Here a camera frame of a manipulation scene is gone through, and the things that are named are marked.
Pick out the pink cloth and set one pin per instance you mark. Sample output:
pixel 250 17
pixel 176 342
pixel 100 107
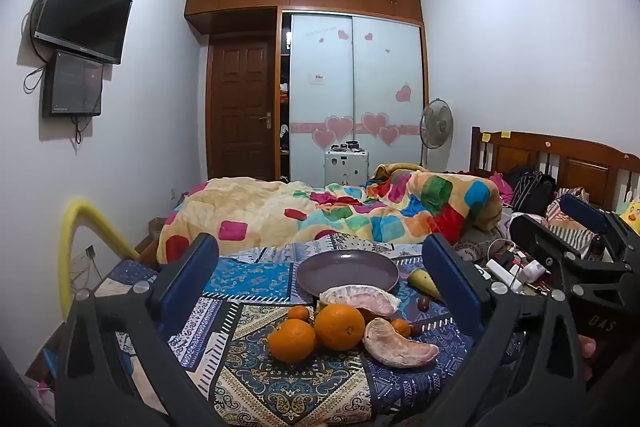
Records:
pixel 502 187

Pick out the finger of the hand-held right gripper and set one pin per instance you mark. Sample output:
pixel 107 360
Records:
pixel 582 207
pixel 545 239

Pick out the yellow chair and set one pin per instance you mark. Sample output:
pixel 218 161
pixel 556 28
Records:
pixel 75 227

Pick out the red date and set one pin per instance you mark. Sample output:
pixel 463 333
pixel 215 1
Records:
pixel 415 330
pixel 423 303

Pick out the purple plate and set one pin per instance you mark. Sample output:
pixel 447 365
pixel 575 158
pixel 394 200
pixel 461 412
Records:
pixel 347 274

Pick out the yellow banana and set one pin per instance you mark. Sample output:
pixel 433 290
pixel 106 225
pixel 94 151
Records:
pixel 425 283

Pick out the small black monitor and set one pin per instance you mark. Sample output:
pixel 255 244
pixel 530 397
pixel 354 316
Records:
pixel 72 84

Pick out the peeled pomelo segment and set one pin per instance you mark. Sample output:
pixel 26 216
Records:
pixel 395 347
pixel 360 299

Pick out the wall socket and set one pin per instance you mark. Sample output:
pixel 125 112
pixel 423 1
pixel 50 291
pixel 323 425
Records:
pixel 82 259

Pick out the colourful patchwork blanket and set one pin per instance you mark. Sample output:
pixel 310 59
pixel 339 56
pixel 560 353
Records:
pixel 280 217

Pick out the large orange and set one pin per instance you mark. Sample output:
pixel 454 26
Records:
pixel 340 327

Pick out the striped bag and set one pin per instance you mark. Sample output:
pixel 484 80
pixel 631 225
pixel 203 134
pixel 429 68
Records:
pixel 572 227

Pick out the wooden bed headboard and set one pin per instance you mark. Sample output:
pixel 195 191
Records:
pixel 575 162

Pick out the small tangerine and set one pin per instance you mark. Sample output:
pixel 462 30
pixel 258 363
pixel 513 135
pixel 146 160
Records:
pixel 401 328
pixel 299 313

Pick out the white charger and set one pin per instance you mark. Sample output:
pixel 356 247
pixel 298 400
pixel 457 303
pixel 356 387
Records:
pixel 502 274

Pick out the wooden wardrobe with heart stickers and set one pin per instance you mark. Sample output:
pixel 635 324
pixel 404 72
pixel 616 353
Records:
pixel 350 72

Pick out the white adapter box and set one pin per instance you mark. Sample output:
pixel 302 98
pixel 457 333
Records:
pixel 532 272

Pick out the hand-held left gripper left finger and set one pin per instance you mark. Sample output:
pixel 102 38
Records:
pixel 200 277

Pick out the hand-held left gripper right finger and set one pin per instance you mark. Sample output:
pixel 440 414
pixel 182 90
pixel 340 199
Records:
pixel 450 277

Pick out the black backpack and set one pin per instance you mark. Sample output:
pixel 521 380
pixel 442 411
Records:
pixel 532 189

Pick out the yellow plush toy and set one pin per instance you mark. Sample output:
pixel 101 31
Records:
pixel 631 217

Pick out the standing electric fan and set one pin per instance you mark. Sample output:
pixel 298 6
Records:
pixel 436 124

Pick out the patterned blue cloth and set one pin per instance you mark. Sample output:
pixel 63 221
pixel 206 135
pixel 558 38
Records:
pixel 260 387

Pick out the white appliance box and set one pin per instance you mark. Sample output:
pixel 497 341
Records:
pixel 346 168

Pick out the wall-mounted black television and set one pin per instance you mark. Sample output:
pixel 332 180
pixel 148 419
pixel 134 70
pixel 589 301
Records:
pixel 82 9

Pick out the brown wooden door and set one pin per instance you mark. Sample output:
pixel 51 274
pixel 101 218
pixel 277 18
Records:
pixel 241 107

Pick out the person's right hand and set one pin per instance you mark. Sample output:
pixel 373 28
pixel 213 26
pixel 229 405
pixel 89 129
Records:
pixel 586 352

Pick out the medium orange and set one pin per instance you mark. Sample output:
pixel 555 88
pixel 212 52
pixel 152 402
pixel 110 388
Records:
pixel 292 341

